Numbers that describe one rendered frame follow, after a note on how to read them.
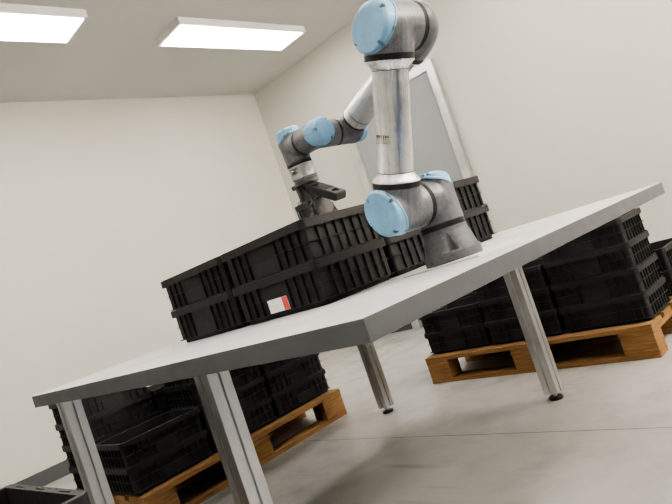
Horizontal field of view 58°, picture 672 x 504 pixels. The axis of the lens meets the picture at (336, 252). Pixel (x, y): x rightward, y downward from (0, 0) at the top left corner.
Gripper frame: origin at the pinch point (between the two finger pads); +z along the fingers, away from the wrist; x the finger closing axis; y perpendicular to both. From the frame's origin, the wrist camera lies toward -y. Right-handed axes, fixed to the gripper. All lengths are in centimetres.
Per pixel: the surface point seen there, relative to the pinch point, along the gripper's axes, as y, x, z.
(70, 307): 344, -56, -22
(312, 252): -7.4, 16.9, -0.1
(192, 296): 53, 18, 0
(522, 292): 1, -88, 47
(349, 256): -8.7, 6.0, 4.7
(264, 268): 12.2, 18.1, -0.6
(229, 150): 347, -257, -114
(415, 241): -7.7, -24.5, 9.1
